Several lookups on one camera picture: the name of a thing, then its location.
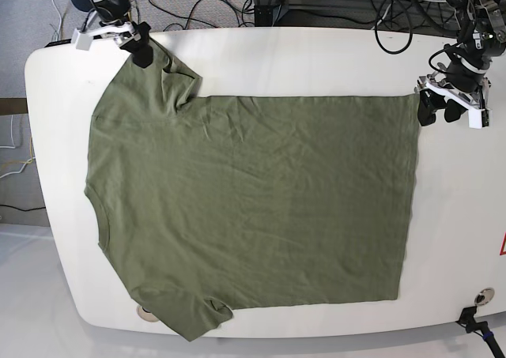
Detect right table grommet hole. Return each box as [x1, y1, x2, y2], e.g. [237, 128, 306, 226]
[474, 288, 495, 307]

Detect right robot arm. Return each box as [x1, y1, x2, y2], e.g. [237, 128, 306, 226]
[71, 0, 153, 69]

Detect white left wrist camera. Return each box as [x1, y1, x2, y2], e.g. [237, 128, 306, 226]
[467, 105, 490, 130]

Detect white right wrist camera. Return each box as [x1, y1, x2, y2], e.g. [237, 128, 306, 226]
[70, 29, 94, 51]

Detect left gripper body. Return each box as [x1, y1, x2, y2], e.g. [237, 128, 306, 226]
[415, 57, 491, 109]

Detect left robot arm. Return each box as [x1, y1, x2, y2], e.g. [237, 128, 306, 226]
[411, 0, 505, 129]

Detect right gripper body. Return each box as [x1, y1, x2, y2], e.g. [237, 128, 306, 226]
[93, 21, 138, 47]

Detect left table grommet hole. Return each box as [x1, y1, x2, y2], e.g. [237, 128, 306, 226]
[136, 304, 159, 322]

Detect black clamp with cable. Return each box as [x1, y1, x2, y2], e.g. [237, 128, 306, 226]
[456, 306, 505, 358]

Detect red warning triangle sticker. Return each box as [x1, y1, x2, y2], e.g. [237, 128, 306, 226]
[500, 234, 506, 256]

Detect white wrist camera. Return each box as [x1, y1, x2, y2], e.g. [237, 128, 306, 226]
[70, 29, 94, 51]
[467, 105, 490, 130]

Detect table grommet hole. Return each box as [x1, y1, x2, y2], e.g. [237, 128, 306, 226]
[136, 304, 159, 322]
[474, 288, 495, 307]

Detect olive green T-shirt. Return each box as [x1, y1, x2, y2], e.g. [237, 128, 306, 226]
[85, 42, 419, 341]

